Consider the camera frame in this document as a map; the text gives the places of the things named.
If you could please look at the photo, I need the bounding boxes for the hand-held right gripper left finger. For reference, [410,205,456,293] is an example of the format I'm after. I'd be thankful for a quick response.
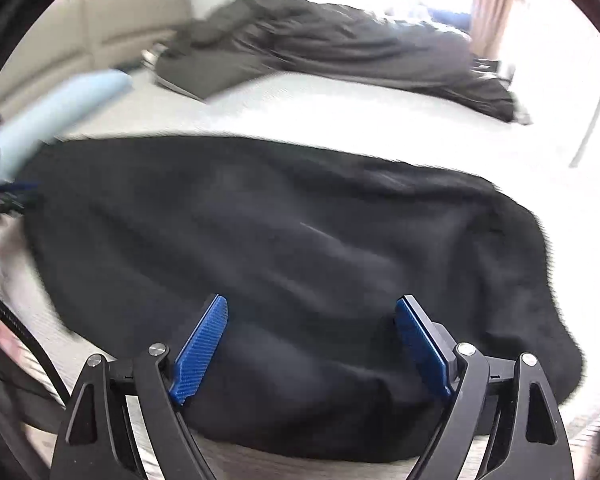
[49,294,229,480]

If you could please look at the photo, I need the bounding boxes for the white plush toy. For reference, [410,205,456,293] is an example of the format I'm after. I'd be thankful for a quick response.
[142,45,168,68]

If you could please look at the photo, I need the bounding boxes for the beige padded headboard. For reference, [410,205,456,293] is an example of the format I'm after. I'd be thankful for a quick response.
[62,0,193,76]

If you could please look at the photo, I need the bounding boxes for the white wardrobe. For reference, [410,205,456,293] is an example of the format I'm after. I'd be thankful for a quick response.
[505,10,600,201]

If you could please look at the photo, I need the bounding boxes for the black pants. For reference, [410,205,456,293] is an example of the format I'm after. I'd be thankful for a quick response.
[22,135,583,463]

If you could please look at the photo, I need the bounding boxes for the brown curtain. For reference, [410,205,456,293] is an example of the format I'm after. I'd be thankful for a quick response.
[469,0,526,61]

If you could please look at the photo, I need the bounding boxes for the light blue pillow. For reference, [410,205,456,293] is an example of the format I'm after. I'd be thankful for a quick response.
[0,69,133,186]

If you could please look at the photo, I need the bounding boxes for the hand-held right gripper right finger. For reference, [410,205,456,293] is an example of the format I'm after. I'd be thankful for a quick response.
[395,296,577,480]

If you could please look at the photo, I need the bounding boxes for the dark grey duvet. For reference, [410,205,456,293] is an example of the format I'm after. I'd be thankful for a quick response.
[152,0,523,123]

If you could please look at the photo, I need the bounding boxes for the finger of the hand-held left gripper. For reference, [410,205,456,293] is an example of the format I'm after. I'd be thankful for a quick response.
[0,182,41,207]

